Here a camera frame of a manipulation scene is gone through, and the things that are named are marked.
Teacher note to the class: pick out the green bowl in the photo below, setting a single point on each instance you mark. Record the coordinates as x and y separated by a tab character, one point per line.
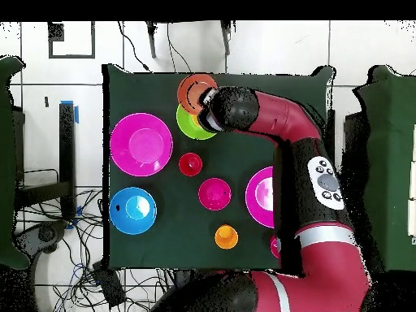
188	128

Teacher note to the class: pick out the orange bowl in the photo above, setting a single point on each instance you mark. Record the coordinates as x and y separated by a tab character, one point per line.
191	91

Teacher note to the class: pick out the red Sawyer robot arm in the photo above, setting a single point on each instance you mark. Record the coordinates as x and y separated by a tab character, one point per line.
286	120

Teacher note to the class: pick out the red cup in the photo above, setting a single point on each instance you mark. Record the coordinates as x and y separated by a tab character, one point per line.
190	164

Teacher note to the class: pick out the small crimson bowl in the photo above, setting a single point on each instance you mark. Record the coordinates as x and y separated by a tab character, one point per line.
214	194

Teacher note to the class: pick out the large pink bowl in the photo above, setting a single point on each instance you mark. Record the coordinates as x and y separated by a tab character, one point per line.
141	144
256	195

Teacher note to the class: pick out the orange cup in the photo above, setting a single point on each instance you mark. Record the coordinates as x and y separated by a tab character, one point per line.
226	237

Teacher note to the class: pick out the blue bowl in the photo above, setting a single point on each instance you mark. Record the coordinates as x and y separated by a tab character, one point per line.
132	210

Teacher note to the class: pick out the crimson cup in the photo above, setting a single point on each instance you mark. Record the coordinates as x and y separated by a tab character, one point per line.
274	246

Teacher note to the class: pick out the dark green tablecloth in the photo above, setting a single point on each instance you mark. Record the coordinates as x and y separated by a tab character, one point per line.
146	84

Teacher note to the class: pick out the metal chair leg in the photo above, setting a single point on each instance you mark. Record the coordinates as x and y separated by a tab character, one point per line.
151	42
226	39

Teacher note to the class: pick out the blue tape strip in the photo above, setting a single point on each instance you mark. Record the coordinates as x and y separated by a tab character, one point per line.
76	114

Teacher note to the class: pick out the black power strip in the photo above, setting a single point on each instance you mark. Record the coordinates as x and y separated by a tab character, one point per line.
109	286

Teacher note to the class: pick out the green cloth side table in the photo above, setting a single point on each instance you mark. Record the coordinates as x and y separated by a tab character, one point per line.
8	162
390	162

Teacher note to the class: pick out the black table frame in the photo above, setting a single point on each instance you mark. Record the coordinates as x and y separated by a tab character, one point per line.
66	146

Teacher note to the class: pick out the black pedestal leg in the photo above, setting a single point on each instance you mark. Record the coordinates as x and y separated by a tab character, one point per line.
44	235

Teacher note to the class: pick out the grey square floor frame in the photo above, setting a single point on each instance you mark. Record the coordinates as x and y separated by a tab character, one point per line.
71	56

